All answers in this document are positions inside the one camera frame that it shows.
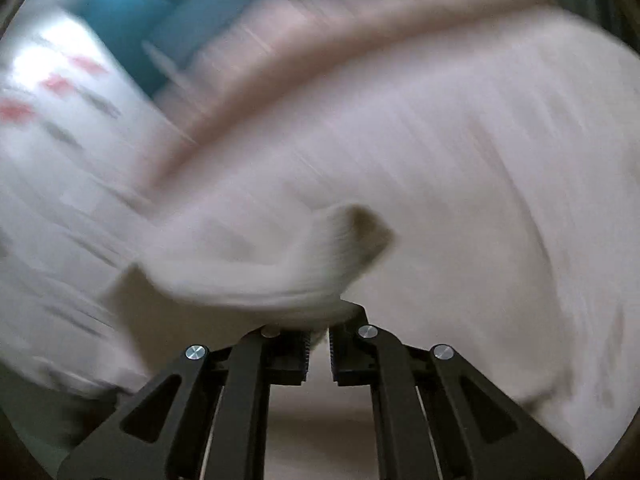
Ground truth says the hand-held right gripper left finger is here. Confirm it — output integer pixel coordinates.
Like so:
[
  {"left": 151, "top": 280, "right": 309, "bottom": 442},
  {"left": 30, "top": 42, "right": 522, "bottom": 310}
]
[{"left": 57, "top": 326, "right": 314, "bottom": 480}]

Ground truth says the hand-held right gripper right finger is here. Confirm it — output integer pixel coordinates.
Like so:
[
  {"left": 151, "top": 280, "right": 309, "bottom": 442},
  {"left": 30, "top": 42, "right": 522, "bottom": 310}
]
[{"left": 328, "top": 301, "right": 587, "bottom": 480}]

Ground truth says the white fuzzy cloth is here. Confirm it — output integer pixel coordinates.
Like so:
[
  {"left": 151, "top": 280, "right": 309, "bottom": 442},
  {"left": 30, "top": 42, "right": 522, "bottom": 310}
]
[{"left": 104, "top": 204, "right": 397, "bottom": 333}]

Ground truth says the white printed cloth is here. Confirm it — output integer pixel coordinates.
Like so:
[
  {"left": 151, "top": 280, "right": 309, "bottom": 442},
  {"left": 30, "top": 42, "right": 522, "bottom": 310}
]
[{"left": 0, "top": 10, "right": 171, "bottom": 401}]

